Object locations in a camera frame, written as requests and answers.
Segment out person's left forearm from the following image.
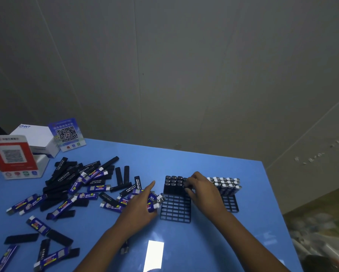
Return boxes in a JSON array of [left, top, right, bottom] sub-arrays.
[[74, 225, 132, 272]]

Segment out red code sign stand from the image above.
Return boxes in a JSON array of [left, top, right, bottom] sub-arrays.
[[0, 135, 50, 180]]

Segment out person's right hand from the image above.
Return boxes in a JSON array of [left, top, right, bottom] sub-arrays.
[[183, 171, 228, 223]]

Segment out crumpled clear plastic bags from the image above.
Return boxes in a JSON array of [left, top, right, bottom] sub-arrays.
[[288, 212, 339, 272]]

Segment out row of black lighters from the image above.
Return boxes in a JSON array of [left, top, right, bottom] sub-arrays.
[[163, 175, 189, 196]]

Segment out pile of mixed lighters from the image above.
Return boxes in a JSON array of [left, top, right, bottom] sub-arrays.
[[0, 156, 144, 272]]

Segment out white cardboard box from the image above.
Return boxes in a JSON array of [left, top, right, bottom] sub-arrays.
[[10, 124, 60, 158]]

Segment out black grid tray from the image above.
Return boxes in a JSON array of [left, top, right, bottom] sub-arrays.
[[208, 177, 241, 213], [160, 175, 192, 224]]

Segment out person's left hand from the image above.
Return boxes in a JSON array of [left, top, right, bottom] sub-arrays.
[[114, 180, 158, 237]]

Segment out blue code sign stand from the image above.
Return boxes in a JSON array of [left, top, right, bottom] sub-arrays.
[[48, 118, 87, 153]]

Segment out row of blue lighters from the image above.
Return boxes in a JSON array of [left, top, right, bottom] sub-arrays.
[[206, 176, 242, 196]]

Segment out person's right forearm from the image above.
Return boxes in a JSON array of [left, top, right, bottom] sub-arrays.
[[214, 209, 290, 272]]

